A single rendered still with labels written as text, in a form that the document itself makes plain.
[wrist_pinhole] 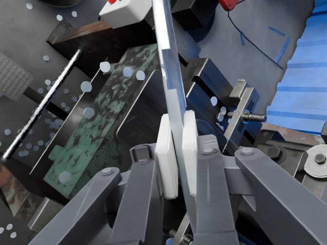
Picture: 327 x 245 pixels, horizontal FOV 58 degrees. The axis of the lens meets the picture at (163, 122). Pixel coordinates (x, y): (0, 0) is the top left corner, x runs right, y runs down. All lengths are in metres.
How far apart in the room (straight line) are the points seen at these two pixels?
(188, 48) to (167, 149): 0.61
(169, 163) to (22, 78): 0.92
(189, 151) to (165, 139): 0.02
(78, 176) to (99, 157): 0.05
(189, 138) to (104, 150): 0.47
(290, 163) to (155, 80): 0.25
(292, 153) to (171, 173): 0.36
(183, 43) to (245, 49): 1.32
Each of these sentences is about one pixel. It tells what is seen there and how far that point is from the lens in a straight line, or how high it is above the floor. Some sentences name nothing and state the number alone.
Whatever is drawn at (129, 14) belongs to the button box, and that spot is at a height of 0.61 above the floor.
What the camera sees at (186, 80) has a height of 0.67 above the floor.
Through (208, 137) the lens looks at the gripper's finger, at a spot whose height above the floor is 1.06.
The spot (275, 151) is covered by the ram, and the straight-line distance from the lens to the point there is 0.50.
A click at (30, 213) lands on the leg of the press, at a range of 0.63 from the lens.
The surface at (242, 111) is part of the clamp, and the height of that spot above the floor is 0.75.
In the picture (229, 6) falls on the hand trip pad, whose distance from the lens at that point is 0.69.
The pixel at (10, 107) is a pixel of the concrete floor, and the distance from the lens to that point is 1.21.
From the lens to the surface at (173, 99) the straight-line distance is 0.18.
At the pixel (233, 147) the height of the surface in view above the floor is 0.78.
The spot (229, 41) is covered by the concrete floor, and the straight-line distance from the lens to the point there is 1.92.
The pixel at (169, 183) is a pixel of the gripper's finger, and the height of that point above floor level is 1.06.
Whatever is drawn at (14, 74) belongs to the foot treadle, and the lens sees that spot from 1.04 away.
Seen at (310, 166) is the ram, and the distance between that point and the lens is 0.51.
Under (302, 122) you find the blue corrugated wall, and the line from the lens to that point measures 2.09.
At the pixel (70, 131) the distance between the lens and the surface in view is 0.95.
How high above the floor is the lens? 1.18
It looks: 50 degrees down
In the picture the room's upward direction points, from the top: 99 degrees clockwise
